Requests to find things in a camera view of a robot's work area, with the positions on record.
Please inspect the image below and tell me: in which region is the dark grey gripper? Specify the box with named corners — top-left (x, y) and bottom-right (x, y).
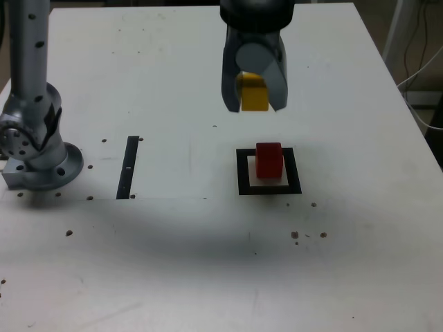
top-left (220, 24), bottom-right (289, 113)

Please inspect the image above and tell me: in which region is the black tape square outline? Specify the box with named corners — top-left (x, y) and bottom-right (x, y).
top-left (235, 147), bottom-right (303, 196)

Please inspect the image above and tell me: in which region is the black hanging cable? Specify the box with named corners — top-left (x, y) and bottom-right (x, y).
top-left (403, 0), bottom-right (431, 82)

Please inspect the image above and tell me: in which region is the yellow cube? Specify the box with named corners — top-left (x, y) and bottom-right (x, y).
top-left (236, 70), bottom-right (270, 113)

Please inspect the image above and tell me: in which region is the white cable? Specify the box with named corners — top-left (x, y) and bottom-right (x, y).
top-left (397, 44), bottom-right (443, 131)

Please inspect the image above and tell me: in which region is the white frame leg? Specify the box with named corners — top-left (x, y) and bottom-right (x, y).
top-left (381, 0), bottom-right (406, 69)

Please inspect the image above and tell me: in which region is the black tape strip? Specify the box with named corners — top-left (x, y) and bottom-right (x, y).
top-left (116, 135), bottom-right (141, 201)

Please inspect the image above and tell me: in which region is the red cube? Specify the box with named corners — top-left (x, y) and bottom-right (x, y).
top-left (255, 141), bottom-right (286, 181)

